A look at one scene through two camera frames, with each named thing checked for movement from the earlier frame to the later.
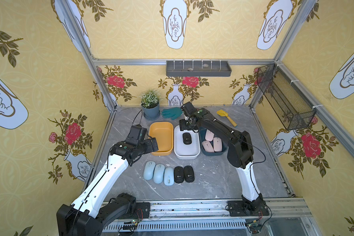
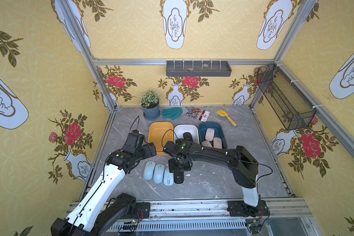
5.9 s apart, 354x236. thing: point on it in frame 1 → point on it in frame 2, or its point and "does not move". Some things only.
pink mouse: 218,144 does not move
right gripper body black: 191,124 → 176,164
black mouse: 187,138 does not move
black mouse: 179,174 does not move
